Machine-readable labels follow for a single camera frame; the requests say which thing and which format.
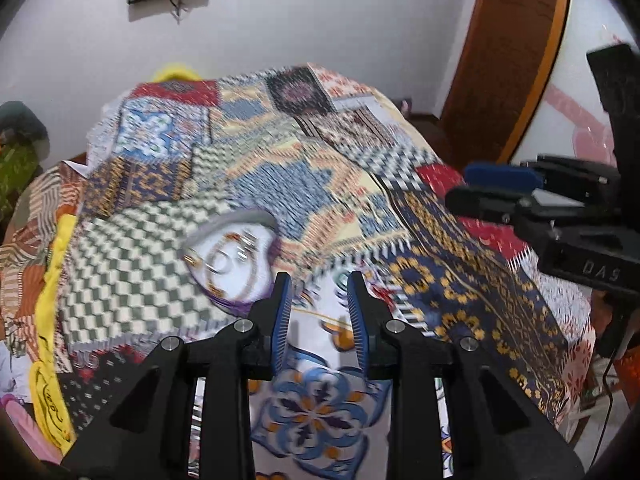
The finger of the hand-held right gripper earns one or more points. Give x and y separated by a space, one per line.
480 201
500 176

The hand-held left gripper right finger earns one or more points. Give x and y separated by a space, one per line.
358 320

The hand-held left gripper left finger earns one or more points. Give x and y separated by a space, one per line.
282 320

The heart-shaped jewelry box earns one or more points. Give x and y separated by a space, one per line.
230 265

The brown wooden door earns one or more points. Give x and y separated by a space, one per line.
500 60

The dark purple cloth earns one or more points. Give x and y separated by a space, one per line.
404 106

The patchwork printed blanket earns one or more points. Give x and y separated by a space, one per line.
310 180

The white sliding door pink hearts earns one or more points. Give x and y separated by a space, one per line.
585 35

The yellow quilt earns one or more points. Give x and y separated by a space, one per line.
50 360

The orange striped cloth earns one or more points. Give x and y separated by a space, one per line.
35 240

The yellow pillow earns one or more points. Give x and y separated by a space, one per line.
175 72

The pink plush toy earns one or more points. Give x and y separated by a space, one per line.
22 425

